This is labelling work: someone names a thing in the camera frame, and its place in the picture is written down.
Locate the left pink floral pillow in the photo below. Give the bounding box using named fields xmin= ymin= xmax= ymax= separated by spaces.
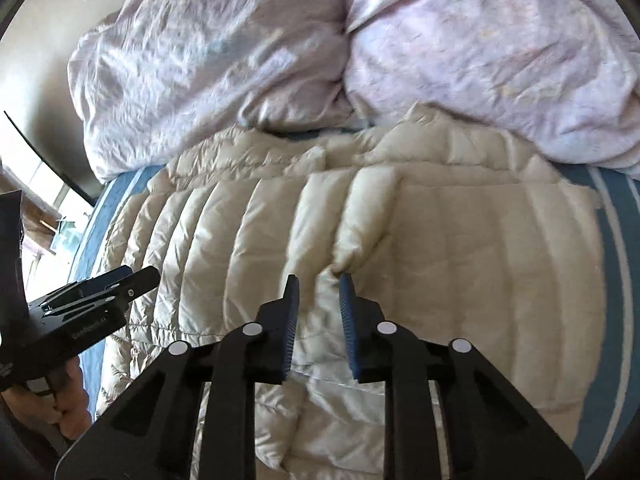
xmin=67 ymin=0 xmax=362 ymax=184

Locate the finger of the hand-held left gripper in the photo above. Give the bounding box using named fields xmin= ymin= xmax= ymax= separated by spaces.
xmin=42 ymin=267 xmax=161 ymax=319
xmin=47 ymin=266 xmax=135 ymax=302

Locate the cream puffer jacket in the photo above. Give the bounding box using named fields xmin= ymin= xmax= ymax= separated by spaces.
xmin=95 ymin=102 xmax=601 ymax=480

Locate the lilac crumpled duvet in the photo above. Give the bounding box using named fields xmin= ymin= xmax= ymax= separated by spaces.
xmin=335 ymin=0 xmax=640 ymax=181

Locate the blue striped bed sheet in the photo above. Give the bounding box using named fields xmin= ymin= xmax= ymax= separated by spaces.
xmin=75 ymin=160 xmax=637 ymax=480

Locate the person's left hand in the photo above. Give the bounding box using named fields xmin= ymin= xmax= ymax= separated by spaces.
xmin=0 ymin=360 xmax=92 ymax=441

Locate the window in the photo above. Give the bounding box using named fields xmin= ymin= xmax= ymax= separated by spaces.
xmin=0 ymin=110 xmax=97 ymax=261

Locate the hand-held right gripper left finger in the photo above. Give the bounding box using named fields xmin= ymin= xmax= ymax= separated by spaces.
xmin=55 ymin=274 xmax=301 ymax=480

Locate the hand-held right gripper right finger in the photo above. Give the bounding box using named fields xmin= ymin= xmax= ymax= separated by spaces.
xmin=339 ymin=272 xmax=586 ymax=480

